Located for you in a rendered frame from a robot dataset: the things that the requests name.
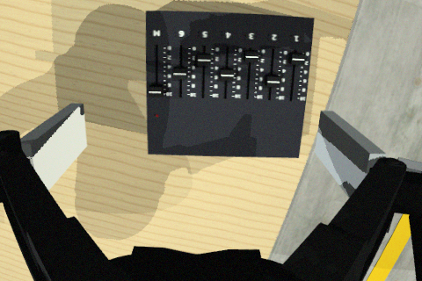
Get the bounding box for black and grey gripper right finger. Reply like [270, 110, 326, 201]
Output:
[259, 111, 422, 281]

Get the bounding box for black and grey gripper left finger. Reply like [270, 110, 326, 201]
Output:
[0, 103, 134, 281]

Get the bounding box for dark grey lighting desk panel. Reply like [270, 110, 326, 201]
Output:
[146, 11, 314, 158]

